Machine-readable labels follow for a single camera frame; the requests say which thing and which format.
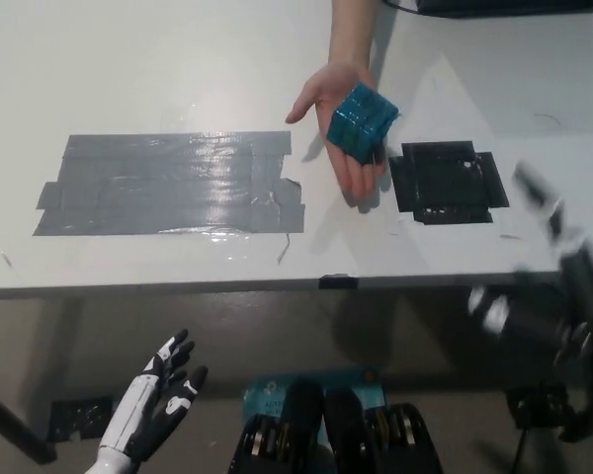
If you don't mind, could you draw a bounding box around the robot right hand white black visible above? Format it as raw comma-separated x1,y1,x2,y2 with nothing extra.
466,160,593,376

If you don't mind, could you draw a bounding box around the person's bare hand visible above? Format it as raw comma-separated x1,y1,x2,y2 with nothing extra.
285,58,401,201

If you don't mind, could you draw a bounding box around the teal rubik's cube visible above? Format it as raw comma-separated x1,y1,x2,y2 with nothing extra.
325,82,402,165

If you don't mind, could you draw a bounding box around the black tape square patch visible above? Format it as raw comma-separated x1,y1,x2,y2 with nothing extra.
387,140,510,224

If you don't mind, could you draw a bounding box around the grey duct tape patch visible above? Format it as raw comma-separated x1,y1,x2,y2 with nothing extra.
32,130,307,238

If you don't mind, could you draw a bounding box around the thin black cable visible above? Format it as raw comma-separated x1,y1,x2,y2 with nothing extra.
382,0,421,15

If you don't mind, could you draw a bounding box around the black table leg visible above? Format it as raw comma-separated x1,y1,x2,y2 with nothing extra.
0,382,58,466

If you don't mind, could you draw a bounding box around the black flat device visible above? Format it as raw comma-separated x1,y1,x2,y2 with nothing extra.
414,0,593,20

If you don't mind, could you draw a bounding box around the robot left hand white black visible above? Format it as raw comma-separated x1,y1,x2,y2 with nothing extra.
96,329,210,463

